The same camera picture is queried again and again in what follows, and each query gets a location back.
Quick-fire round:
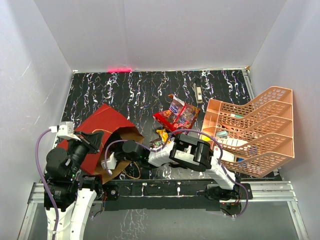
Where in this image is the beige stapler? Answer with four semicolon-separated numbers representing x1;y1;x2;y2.
193;79;203;104

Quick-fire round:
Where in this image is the red brown paper bag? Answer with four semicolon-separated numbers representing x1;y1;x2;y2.
58;104;145;185

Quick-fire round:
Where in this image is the silver brown chocolate packet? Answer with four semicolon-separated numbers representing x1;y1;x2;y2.
169;162;187;169

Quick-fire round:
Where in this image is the yellow item in organizer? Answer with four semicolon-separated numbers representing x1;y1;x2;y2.
201;134;211;141

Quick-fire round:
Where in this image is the black front mounting rail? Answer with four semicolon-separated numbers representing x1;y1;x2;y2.
93;179;246;211

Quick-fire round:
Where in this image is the brown candy packet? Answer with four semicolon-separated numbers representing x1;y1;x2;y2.
149;137;164;150

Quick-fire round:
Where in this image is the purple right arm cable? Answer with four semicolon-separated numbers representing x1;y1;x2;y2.
103;128;250;218

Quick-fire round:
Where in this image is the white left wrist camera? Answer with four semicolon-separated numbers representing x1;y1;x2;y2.
49;121;80;141

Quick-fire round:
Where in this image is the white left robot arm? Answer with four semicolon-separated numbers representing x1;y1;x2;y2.
44;131;104;240

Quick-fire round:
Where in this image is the orange candy wrapper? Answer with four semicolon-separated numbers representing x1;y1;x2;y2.
156;128;169;143

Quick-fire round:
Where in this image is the peach plastic file organizer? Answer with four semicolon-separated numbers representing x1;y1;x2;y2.
201;86;295;178

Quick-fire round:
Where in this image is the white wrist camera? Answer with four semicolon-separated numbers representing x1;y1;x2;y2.
101;152;117;171
49;121;80;141

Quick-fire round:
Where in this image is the pink tape strip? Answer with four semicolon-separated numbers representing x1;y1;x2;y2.
107;67;133;73

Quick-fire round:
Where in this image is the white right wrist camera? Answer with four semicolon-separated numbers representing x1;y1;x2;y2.
101;152;117;171

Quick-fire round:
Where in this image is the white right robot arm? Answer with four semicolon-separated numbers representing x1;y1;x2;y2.
107;134;242;201

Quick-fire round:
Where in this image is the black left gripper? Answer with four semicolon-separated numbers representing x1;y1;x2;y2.
66;129;104;177

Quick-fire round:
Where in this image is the red cookie snack bag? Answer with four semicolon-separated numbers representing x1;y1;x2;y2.
152;94;200;132

